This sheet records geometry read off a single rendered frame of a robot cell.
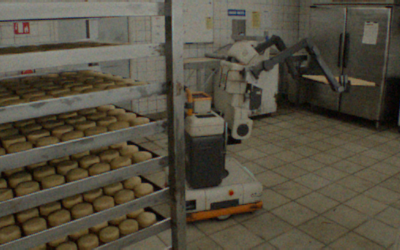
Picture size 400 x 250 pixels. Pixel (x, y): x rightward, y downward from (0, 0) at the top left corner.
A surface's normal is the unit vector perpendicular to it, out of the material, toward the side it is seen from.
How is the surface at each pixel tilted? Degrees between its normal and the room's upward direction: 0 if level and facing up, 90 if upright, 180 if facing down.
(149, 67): 90
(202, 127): 90
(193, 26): 90
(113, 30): 90
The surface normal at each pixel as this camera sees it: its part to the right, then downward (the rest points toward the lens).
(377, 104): -0.82, 0.16
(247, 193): 0.30, 0.27
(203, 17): 0.57, 0.23
